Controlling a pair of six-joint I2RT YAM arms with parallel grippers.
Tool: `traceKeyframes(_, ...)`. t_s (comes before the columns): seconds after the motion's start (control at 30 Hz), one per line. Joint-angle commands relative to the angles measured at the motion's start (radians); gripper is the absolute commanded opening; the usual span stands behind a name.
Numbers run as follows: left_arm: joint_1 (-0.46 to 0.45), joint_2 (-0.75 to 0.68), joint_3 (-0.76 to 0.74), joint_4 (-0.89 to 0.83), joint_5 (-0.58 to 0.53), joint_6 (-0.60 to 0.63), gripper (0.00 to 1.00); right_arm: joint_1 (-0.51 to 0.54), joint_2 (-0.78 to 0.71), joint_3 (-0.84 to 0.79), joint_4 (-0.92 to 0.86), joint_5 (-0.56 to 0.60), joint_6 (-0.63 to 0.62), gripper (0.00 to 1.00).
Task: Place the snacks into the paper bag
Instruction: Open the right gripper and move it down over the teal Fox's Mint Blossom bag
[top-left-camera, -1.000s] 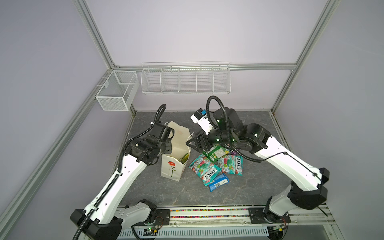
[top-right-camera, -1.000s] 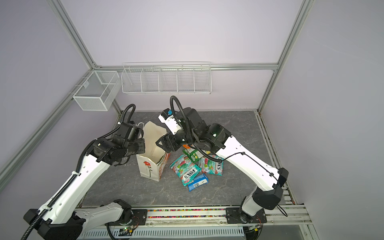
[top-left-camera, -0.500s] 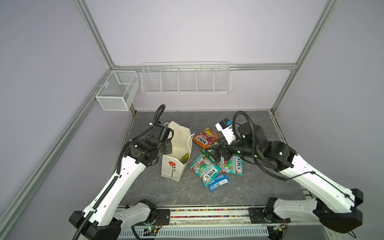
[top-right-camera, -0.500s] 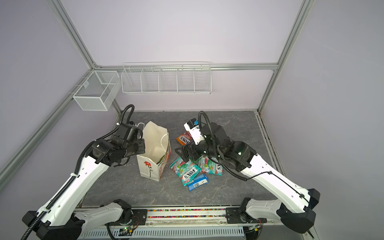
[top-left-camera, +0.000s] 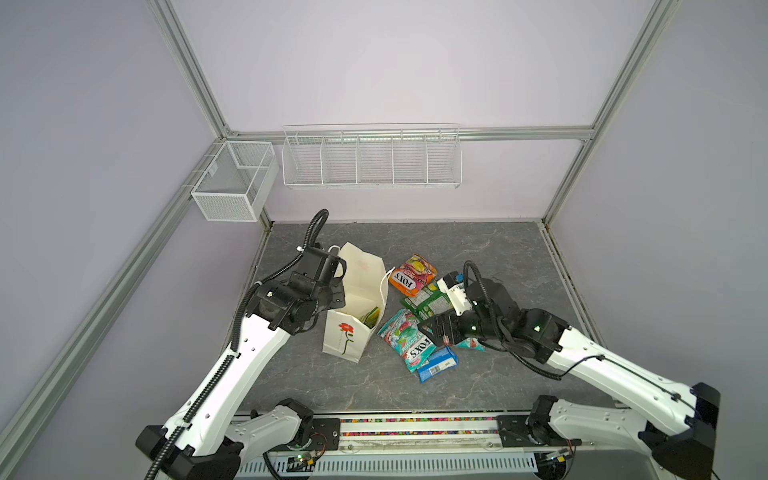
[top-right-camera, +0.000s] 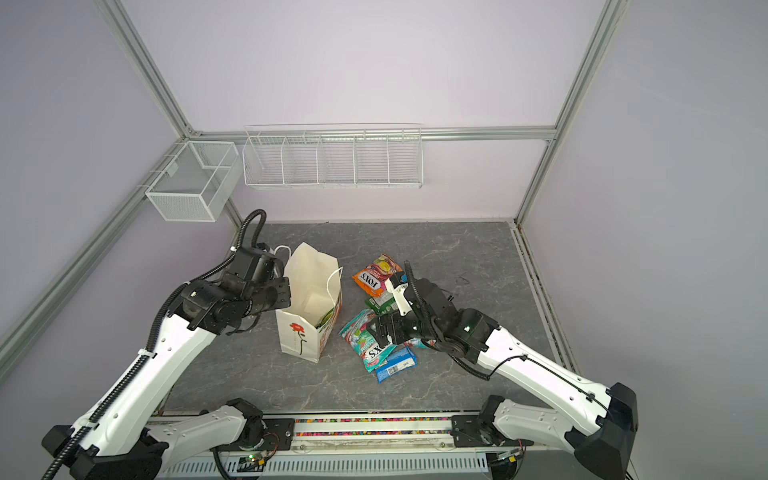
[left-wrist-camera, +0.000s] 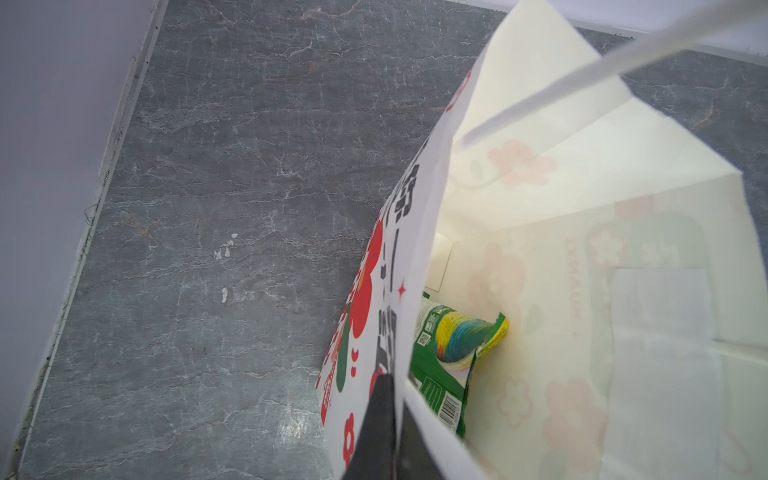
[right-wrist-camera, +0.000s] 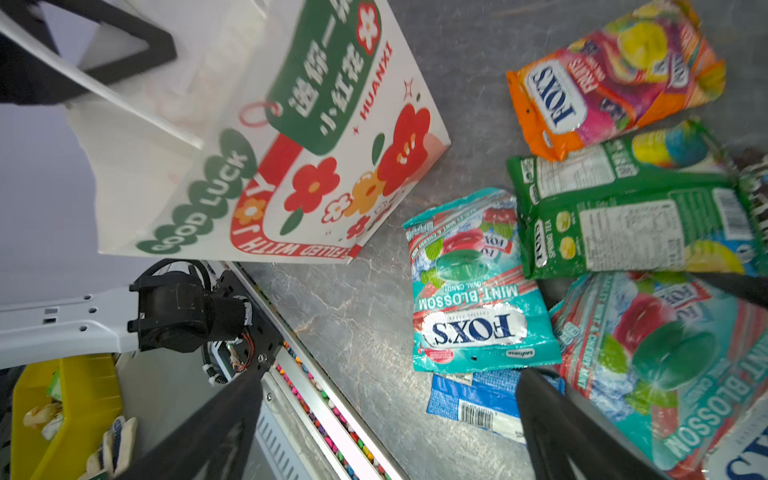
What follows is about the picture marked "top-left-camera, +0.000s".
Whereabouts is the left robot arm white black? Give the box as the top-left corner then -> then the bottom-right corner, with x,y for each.
136,209 -> 347,479

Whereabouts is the green yellow snack bag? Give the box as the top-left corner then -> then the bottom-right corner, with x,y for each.
360,306 -> 381,329

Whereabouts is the teal Fox's mint candy bag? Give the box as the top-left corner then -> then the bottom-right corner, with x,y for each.
378,308 -> 437,372

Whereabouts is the blue snack bar packet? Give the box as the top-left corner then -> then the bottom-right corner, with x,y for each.
417,347 -> 458,383

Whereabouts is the white wire shelf basket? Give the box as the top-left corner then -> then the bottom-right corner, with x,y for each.
282,123 -> 463,189

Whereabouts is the white mesh box basket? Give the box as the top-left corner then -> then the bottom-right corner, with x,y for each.
192,141 -> 279,223

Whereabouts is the white floral paper bag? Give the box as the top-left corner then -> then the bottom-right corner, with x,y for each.
322,242 -> 391,363

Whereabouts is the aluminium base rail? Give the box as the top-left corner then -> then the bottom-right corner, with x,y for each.
230,409 -> 667,460

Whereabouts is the teal Fox's mint bag right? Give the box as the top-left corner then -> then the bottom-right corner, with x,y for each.
457,338 -> 485,352

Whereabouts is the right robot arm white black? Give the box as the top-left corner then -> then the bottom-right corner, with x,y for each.
419,261 -> 721,479

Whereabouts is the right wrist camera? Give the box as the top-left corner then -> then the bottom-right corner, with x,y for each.
437,271 -> 473,316

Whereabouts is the green candy bag back side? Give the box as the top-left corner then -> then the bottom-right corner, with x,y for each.
401,282 -> 453,321

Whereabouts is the orange Fox's fruits candy bag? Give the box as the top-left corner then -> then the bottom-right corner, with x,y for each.
389,254 -> 437,298

